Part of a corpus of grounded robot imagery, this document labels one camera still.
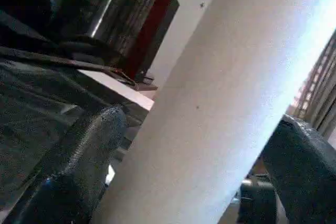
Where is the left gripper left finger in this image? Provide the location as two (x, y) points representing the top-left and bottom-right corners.
(3, 103), (128, 224)

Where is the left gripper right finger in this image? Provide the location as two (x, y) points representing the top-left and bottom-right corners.
(261, 115), (336, 224)

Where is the long grey metal bar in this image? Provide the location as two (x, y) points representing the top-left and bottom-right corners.
(0, 46), (127, 76)

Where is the white plastic table leg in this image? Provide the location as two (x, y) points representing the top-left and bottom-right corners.
(92, 0), (336, 224)

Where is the white flat board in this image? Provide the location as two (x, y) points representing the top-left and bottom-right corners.
(79, 69), (155, 112)

